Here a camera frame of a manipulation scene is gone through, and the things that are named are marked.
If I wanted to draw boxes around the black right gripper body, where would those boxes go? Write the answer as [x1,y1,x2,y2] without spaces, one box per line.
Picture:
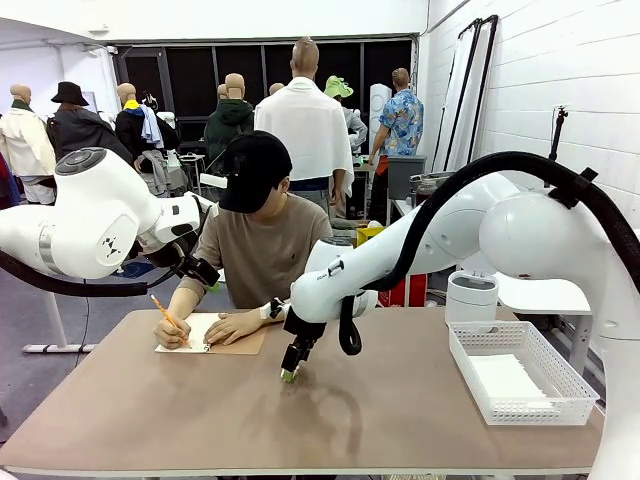
[283,319,329,349]

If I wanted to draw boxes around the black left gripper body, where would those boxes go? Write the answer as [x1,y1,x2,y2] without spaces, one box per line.
[147,238,197,274]

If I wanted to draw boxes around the brown spiral notebook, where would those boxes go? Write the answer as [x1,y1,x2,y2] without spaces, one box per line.
[154,312,268,356]

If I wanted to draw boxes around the yellow pencil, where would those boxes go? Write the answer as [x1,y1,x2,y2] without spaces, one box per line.
[149,293,191,347]

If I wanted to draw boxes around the white paper sheet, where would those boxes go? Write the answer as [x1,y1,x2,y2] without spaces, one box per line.
[472,353,556,404]

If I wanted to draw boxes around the person's right forearm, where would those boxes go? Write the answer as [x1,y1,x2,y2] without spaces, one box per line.
[167,285,206,326]

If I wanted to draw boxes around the person's left forearm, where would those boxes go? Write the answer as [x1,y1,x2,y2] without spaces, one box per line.
[249,304,290,327]

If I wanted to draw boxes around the person's left hand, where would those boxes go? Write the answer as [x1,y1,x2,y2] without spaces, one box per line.
[203,310,266,346]

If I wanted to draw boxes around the person's right hand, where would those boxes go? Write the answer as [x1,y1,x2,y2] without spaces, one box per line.
[153,315,193,350]

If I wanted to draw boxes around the person in beige sweater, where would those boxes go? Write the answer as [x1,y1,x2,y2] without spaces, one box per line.
[177,192,334,311]

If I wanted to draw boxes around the red paper bag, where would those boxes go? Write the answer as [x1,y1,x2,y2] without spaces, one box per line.
[377,272,429,307]

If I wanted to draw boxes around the black baseball cap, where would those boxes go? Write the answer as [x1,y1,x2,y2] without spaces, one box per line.
[218,130,294,215]

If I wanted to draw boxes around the mannequin with yellow collar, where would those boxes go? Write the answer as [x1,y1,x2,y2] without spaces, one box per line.
[114,82,181,196]

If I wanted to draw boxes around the white stand leg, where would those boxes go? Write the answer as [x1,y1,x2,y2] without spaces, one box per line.
[22,292,96,355]

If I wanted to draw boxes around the mannequin in dark green jacket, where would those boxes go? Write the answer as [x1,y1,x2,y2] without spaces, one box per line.
[203,73,255,169]

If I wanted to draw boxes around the mannequin with black hat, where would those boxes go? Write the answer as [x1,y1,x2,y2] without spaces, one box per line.
[45,81,134,166]

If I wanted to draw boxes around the small white table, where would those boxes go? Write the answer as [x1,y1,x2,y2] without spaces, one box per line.
[392,197,421,226]

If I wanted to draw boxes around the white cylindrical bin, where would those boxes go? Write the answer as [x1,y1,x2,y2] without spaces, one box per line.
[444,269,500,326]

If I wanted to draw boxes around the mannequin with white towel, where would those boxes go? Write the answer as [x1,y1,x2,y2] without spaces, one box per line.
[253,37,355,211]

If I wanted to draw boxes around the mannequin in cream coat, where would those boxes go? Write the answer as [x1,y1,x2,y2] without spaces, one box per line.
[0,83,56,205]

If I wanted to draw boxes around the mannequin with green hat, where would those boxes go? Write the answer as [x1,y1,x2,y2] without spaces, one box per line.
[323,74,369,151]

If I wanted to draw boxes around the mannequin in floral shirt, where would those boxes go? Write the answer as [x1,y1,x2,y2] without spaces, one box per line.
[368,67,425,224]

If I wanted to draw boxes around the white side table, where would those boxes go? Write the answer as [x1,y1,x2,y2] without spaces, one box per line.
[494,272,595,374]

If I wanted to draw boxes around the white perforated plastic basket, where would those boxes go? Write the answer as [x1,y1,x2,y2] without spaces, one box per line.
[447,319,600,426]

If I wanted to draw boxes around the black-framed white panels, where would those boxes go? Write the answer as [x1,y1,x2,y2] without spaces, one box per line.
[432,14,500,176]

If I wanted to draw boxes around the black tripod pole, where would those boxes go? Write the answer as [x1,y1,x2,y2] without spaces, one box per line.
[548,104,571,162]

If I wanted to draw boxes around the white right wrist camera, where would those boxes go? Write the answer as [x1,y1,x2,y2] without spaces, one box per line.
[259,298,292,322]

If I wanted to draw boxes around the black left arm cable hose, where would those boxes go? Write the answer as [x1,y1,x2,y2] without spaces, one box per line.
[0,249,201,299]

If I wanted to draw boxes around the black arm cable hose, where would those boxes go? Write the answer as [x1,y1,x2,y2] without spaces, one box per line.
[339,151,640,357]
[0,249,201,299]

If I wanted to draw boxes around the black floor cable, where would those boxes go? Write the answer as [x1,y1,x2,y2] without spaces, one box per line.
[79,295,92,347]

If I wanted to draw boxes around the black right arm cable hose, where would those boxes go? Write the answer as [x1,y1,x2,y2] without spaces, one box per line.
[339,151,640,357]

